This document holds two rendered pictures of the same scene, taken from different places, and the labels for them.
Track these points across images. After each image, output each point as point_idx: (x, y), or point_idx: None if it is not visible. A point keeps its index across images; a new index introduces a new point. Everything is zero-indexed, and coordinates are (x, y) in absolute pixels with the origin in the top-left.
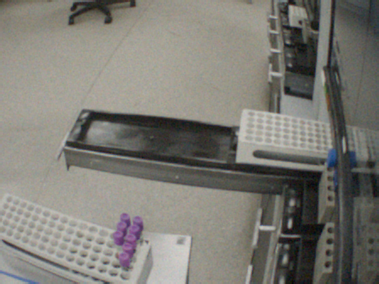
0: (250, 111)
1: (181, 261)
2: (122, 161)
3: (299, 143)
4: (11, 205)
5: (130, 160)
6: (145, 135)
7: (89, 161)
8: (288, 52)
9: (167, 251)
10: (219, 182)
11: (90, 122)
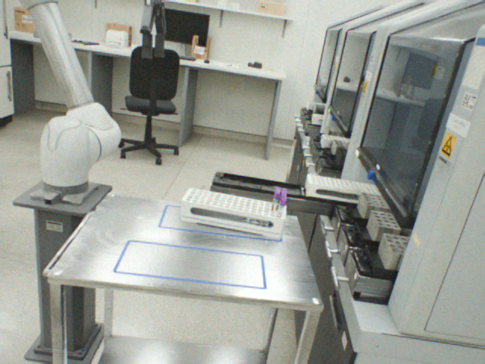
0: (311, 175)
1: (295, 224)
2: (248, 194)
3: (342, 186)
4: (197, 192)
5: (253, 192)
6: (258, 186)
7: (226, 194)
8: (323, 160)
9: (287, 220)
10: (298, 206)
11: (223, 178)
